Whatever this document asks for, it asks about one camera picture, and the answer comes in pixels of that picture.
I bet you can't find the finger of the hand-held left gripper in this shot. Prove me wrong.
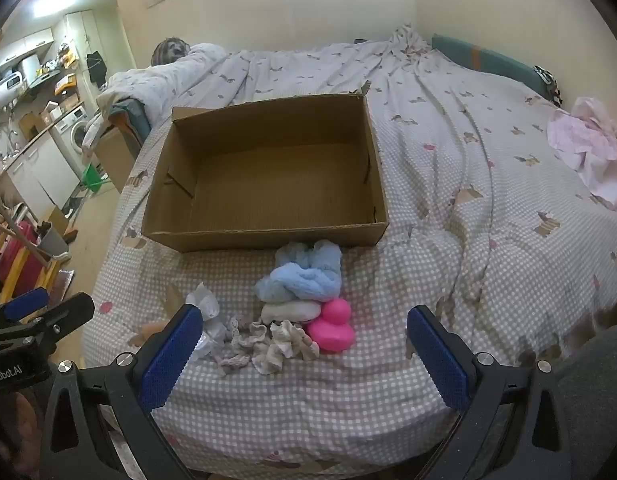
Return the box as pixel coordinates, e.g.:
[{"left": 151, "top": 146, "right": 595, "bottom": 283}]
[
  {"left": 8, "top": 292, "right": 96, "bottom": 353},
  {"left": 0, "top": 287, "right": 50, "bottom": 325}
]

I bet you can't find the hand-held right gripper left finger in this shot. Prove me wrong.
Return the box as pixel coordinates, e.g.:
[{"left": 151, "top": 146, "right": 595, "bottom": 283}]
[{"left": 38, "top": 304, "right": 204, "bottom": 480}]

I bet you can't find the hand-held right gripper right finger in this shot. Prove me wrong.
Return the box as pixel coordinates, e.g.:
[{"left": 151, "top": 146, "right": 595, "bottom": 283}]
[{"left": 407, "top": 305, "right": 574, "bottom": 480}]

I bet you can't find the white satin cloth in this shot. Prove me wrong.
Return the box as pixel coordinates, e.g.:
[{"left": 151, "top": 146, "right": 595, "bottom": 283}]
[{"left": 185, "top": 282, "right": 228, "bottom": 361}]

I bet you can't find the grey frilled scrunchie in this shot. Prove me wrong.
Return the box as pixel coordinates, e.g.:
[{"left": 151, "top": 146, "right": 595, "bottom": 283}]
[{"left": 218, "top": 317, "right": 269, "bottom": 376}]

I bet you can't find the pink rubber duck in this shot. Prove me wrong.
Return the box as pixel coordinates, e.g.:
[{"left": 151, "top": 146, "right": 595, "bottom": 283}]
[{"left": 304, "top": 298, "right": 357, "bottom": 353}]

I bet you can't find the beige frilled cloth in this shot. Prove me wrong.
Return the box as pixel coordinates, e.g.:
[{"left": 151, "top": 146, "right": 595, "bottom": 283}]
[{"left": 256, "top": 320, "right": 320, "bottom": 375}]

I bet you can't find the white fluffy cloth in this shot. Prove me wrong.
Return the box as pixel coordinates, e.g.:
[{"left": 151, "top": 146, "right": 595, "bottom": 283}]
[{"left": 261, "top": 300, "right": 321, "bottom": 322}]

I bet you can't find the light blue fluffy cloth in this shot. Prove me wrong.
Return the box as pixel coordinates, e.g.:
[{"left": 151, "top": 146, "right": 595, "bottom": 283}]
[{"left": 255, "top": 240, "right": 342, "bottom": 303}]

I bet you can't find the brown cardboard box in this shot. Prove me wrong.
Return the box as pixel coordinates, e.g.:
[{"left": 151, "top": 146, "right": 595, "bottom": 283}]
[{"left": 141, "top": 92, "right": 390, "bottom": 253}]

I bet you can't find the red suitcase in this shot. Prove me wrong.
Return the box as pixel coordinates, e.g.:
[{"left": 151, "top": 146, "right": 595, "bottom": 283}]
[{"left": 0, "top": 220, "right": 44, "bottom": 296}]

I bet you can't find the yellow wooden rack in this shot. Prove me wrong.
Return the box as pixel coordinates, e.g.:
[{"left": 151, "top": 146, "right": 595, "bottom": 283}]
[{"left": 0, "top": 210, "right": 59, "bottom": 306}]

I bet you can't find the grey bin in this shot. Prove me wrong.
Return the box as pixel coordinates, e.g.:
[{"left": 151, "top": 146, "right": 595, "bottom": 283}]
[{"left": 37, "top": 227, "right": 70, "bottom": 261}]

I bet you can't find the white floor cabinet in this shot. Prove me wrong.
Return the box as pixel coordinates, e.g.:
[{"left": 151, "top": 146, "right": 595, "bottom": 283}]
[{"left": 6, "top": 132, "right": 82, "bottom": 208}]

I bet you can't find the green plastic basket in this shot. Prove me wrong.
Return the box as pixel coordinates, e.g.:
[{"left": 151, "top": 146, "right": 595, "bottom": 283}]
[{"left": 82, "top": 162, "right": 106, "bottom": 193}]

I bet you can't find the person's grey-clad leg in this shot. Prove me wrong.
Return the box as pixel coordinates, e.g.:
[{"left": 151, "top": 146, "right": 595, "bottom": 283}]
[{"left": 553, "top": 322, "right": 617, "bottom": 480}]

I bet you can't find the brown carton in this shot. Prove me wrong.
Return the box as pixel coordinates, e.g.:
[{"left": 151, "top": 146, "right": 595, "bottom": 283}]
[{"left": 96, "top": 125, "right": 139, "bottom": 193}]

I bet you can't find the white washing machine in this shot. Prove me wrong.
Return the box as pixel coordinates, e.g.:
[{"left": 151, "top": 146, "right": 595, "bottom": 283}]
[{"left": 56, "top": 105, "right": 92, "bottom": 153}]

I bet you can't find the checked printed blanket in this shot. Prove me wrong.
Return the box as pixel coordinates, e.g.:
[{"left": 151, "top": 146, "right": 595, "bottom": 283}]
[{"left": 83, "top": 22, "right": 617, "bottom": 480}]

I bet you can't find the black hanging garment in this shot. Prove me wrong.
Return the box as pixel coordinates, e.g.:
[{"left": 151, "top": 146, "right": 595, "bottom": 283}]
[{"left": 86, "top": 50, "right": 106, "bottom": 86}]

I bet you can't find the pink crumpled cloth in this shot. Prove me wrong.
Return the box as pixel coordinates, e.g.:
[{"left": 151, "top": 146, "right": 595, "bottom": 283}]
[{"left": 547, "top": 96, "right": 617, "bottom": 211}]

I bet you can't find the striped grey plush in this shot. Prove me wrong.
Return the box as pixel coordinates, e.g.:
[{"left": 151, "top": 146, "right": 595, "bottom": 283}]
[{"left": 151, "top": 37, "right": 192, "bottom": 67}]

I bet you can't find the black white patterned cloth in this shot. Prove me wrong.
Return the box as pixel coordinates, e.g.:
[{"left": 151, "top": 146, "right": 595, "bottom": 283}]
[{"left": 533, "top": 65, "right": 564, "bottom": 106}]

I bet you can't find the teal pillow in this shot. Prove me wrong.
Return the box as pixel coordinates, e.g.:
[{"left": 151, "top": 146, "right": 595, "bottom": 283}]
[{"left": 431, "top": 34, "right": 556, "bottom": 106}]

